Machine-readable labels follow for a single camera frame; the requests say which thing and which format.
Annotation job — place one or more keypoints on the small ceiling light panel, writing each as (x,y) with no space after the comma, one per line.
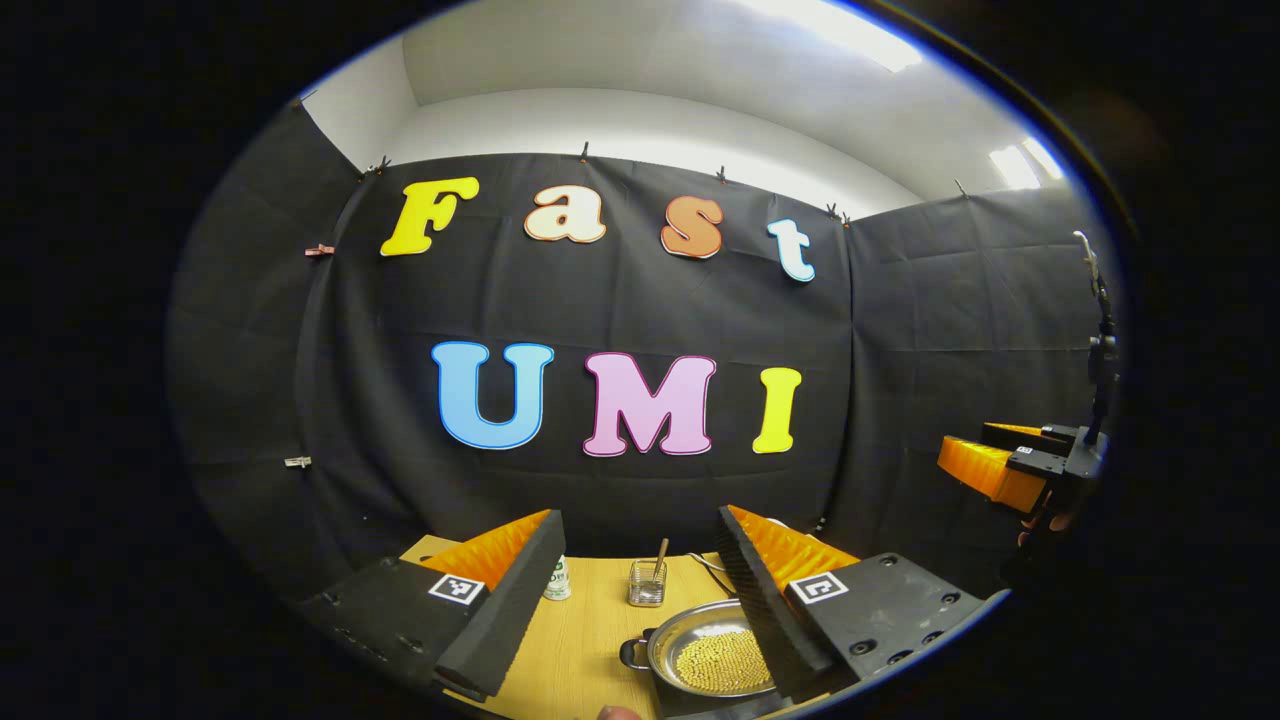
(1025,165)

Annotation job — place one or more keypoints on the black induction cooktop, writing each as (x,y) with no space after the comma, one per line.
(690,708)

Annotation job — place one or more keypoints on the white drink bottle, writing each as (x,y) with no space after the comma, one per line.
(558,582)

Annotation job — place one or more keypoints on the long ceiling light panel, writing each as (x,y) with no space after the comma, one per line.
(850,30)

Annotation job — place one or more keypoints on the black backdrop cloth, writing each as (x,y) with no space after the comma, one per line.
(620,310)

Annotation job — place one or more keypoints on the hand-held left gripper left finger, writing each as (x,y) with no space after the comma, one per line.
(515,600)

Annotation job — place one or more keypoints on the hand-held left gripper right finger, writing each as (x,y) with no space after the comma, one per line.
(760,610)

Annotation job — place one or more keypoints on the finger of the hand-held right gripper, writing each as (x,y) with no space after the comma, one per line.
(985,470)
(1035,438)

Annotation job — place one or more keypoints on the steel pot with soybeans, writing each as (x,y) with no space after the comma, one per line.
(710,655)

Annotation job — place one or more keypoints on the copper cloth clip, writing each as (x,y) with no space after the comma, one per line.
(319,250)

